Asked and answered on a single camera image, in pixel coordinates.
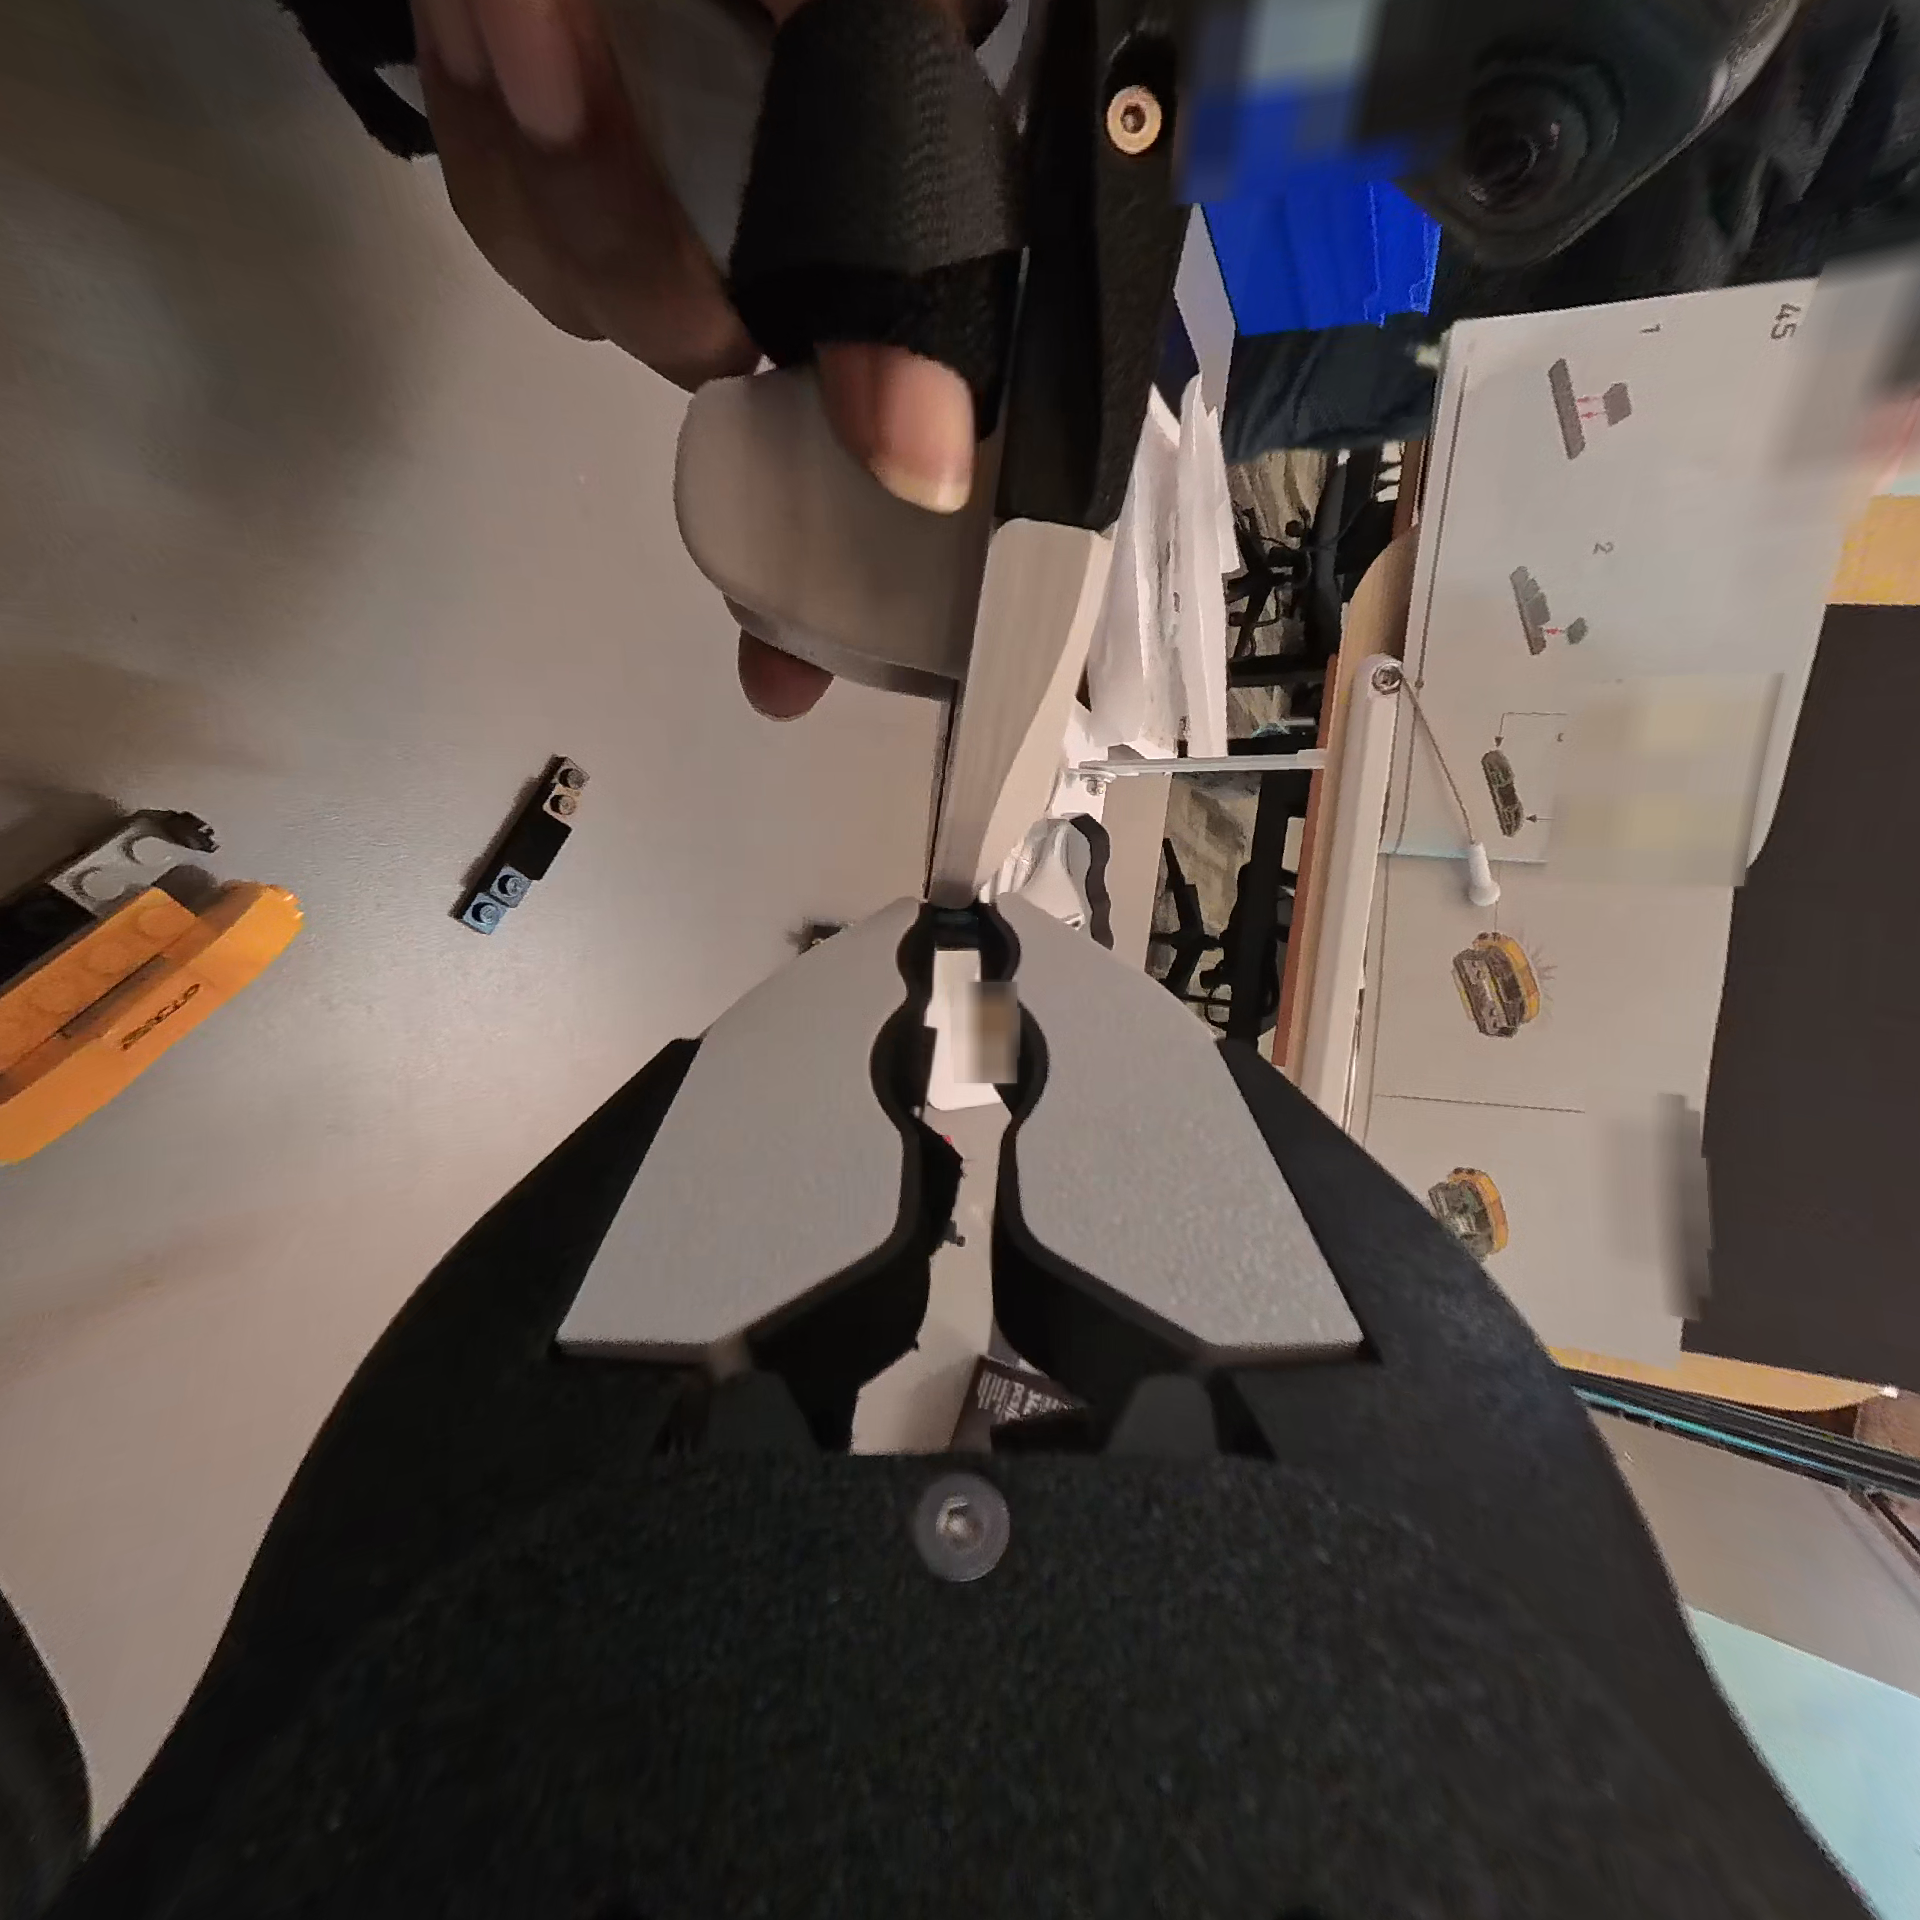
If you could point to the person's left forearm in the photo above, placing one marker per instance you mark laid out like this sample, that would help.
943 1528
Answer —
359 89

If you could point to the grey desk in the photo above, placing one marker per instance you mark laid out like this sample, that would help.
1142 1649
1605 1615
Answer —
376 523

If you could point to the orange grey black brick assembly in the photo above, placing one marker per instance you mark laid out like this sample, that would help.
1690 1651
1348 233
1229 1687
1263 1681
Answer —
136 991

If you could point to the black office chair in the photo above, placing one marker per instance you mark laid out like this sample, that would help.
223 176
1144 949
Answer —
1282 570

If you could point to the black curved plastic piece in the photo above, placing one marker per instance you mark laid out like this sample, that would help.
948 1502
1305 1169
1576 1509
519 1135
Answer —
1088 878

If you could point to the toy car set box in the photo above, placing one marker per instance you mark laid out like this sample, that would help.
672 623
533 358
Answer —
1020 1401

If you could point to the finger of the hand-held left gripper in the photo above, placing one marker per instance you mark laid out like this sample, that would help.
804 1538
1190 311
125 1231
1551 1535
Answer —
1020 675

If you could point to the building instruction booklet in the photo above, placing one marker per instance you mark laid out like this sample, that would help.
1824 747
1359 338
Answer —
1622 599

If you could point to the person's left hand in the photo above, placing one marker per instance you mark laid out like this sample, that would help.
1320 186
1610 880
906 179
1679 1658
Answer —
599 181

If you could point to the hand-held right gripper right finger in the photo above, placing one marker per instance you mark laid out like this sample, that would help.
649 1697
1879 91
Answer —
1185 1171

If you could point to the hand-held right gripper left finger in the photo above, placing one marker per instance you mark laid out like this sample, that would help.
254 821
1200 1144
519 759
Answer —
751 1171

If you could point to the long black brick plate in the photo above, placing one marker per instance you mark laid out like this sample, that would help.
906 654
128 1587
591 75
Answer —
522 854

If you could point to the blue plastic storage bin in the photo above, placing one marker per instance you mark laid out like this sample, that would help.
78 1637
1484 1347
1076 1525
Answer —
1320 263

